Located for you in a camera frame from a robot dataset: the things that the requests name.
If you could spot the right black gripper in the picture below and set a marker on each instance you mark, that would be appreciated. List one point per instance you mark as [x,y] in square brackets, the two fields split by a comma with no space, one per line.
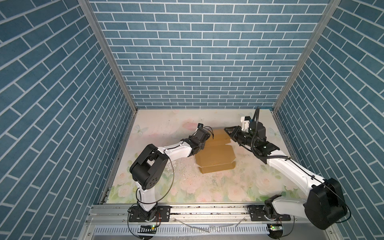
[234,134]

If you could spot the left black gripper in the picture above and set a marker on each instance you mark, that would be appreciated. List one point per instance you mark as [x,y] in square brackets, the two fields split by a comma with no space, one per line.
[202,145]

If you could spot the brown cardboard box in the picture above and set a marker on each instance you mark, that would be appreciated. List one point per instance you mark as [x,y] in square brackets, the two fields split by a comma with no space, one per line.
[217,154]

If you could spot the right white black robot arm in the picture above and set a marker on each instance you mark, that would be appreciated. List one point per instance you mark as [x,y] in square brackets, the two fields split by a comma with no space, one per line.
[324,203]

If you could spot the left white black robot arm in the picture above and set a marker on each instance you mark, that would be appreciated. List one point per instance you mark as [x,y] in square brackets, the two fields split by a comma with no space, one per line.
[151,162]

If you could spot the right green circuit board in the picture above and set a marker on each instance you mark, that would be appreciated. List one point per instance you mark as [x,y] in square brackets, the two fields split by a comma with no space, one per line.
[275,228]

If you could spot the green circuit board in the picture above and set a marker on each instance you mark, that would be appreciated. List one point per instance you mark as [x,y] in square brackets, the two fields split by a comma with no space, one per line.
[275,228]
[147,230]

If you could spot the left green circuit board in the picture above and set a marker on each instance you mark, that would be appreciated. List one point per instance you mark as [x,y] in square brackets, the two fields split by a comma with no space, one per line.
[147,230]

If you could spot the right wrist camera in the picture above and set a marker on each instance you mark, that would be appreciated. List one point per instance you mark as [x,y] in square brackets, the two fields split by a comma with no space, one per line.
[246,121]

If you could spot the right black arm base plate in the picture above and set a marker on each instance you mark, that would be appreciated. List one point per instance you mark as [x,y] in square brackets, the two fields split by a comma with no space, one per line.
[265,213]

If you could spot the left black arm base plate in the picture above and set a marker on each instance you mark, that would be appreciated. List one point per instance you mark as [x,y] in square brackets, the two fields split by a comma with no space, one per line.
[138,214]

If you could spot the aluminium front rail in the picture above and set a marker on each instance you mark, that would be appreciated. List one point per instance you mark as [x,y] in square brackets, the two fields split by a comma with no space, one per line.
[111,222]

